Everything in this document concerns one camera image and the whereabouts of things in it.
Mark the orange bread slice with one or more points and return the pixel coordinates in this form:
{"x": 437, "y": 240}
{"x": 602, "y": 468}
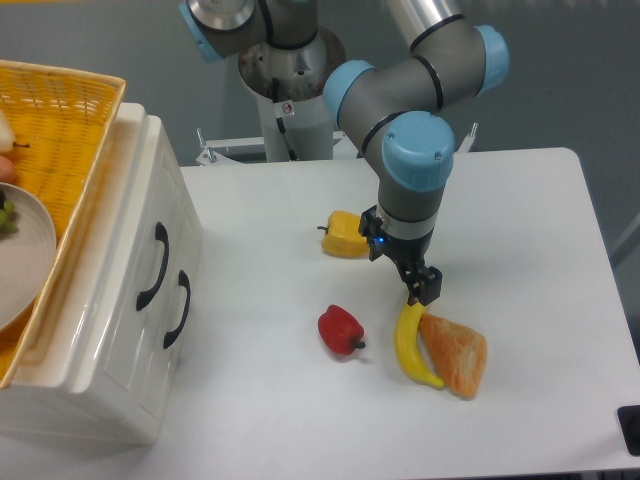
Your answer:
{"x": 458, "y": 353}

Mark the white drawer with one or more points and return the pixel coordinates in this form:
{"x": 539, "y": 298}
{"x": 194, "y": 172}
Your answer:
{"x": 165, "y": 307}
{"x": 158, "y": 205}

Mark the peach fruit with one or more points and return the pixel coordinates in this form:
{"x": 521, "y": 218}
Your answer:
{"x": 7, "y": 170}

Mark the yellow banana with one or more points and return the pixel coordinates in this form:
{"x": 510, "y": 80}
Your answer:
{"x": 406, "y": 347}

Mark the red bell pepper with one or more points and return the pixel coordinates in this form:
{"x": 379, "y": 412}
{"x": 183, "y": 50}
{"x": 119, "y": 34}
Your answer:
{"x": 341, "y": 331}

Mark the yellow bell pepper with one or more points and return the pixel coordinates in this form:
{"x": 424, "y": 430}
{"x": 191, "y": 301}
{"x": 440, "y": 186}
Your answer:
{"x": 341, "y": 236}

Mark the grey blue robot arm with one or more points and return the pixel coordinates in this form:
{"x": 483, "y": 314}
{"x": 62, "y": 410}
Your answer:
{"x": 417, "y": 151}

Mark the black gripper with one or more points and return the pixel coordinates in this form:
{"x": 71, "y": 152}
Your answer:
{"x": 405, "y": 243}

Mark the white plate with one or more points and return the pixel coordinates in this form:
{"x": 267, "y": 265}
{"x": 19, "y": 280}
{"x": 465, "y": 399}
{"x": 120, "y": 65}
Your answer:
{"x": 27, "y": 254}

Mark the black corner device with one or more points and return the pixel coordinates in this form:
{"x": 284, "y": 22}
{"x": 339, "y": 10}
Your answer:
{"x": 629, "y": 420}

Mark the white drawer cabinet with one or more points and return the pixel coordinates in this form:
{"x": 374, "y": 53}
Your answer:
{"x": 43, "y": 397}

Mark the green grapes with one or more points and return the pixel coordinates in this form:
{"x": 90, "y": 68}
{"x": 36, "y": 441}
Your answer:
{"x": 8, "y": 223}

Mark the yellow wicker basket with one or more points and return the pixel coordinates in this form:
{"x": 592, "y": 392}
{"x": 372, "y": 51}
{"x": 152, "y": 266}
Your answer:
{"x": 62, "y": 118}

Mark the white pear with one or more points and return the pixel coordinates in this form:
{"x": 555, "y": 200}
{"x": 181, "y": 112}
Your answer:
{"x": 8, "y": 139}

